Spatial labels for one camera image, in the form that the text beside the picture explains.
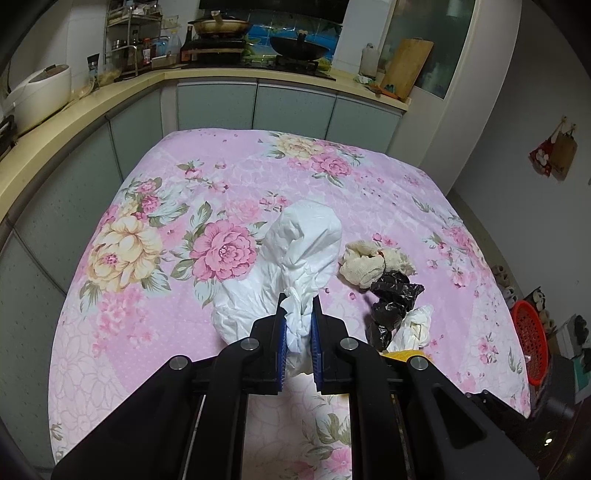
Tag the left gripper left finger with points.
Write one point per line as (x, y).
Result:
(186, 421)

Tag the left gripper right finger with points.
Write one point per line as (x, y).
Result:
(408, 420)

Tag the white tissue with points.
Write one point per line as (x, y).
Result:
(414, 331)

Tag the black plastic bag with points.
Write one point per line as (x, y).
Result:
(397, 296)

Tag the cream cloth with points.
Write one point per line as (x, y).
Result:
(365, 262)

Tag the white plastic bag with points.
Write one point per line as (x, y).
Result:
(297, 258)

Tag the kitchen counter cabinets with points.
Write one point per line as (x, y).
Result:
(50, 220)

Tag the red plastic mesh basket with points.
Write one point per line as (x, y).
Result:
(532, 338)

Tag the pink floral tablecloth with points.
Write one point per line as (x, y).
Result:
(207, 231)

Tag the black shoe rack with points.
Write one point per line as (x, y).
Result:
(537, 299)

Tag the red hanging bag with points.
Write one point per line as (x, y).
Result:
(540, 156)

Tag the brown hanging paper bag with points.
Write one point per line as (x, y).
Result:
(564, 151)

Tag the wooden cutting board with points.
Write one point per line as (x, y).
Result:
(405, 68)

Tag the translucent plastic jug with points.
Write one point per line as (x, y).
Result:
(369, 61)

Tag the white rice cooker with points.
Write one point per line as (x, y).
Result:
(39, 96)

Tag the metal spice rack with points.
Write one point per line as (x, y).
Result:
(134, 40)

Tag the black wok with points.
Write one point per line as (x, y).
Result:
(298, 48)

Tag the golden pan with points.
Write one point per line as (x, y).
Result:
(218, 25)

